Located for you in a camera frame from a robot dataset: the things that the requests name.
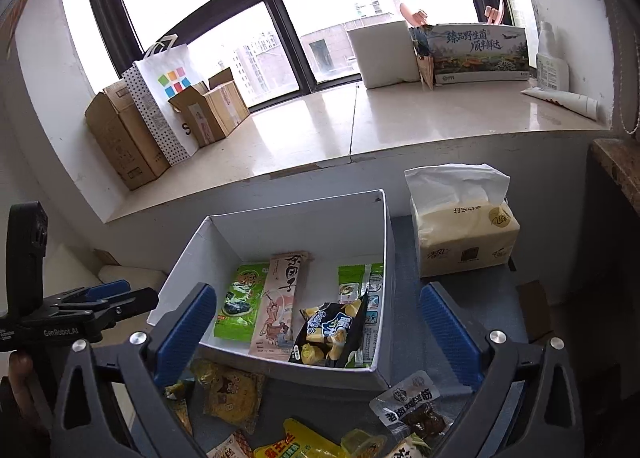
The soft tissue pack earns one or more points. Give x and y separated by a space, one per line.
460 233

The white cardboard box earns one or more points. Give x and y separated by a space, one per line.
300 223

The green seaweed snack packet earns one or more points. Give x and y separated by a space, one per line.
240 303

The white tube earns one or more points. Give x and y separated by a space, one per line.
562 100

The black and yellow snack bag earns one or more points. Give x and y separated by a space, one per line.
325 328

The blue tablecloth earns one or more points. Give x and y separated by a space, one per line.
485 298

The marble windowsill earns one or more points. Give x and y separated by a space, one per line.
400 123

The brown marble side shelf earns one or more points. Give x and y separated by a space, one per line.
617 170

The dark window frame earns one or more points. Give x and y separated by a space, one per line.
287 38

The person's left hand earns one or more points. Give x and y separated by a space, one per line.
22 378

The yellow square snack packet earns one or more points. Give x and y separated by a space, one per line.
235 393

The small brown paper bag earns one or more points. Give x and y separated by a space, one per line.
426 70

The tall brown cardboard box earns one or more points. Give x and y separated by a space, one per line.
120 138

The white dotted paper bag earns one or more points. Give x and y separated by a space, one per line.
165 103

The orange and white snack packet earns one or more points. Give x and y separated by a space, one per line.
230 448

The open brown cardboard box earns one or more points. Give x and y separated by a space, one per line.
220 108

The landscape printed box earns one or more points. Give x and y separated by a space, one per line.
475 55

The small yellow-green snack packet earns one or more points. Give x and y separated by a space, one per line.
176 392

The white foam box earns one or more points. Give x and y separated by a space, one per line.
382 55

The bright yellow snack packet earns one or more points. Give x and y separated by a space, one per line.
300 443

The clear dark meat snack packet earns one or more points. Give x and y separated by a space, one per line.
410 405

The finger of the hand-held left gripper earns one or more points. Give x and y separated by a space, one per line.
107 289
127 301

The pink long snack packet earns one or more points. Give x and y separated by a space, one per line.
277 298

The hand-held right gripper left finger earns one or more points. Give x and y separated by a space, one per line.
185 333

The green and white snack packet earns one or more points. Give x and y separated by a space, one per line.
372 283

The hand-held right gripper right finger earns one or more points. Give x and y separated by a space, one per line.
445 328

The white plastic bottle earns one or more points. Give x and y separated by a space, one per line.
551 63

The yellow jelly cup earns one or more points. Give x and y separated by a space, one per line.
362 444

